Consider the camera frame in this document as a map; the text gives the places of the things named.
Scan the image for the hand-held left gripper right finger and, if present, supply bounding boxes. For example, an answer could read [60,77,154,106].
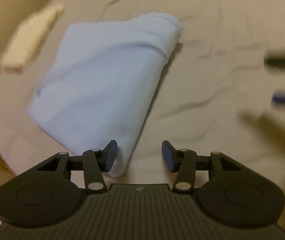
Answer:
[162,140,243,194]

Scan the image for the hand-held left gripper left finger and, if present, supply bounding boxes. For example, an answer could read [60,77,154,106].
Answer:
[37,140,118,194]

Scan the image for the light blue sweatshirt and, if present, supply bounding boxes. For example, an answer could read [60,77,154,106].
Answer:
[27,12,183,178]

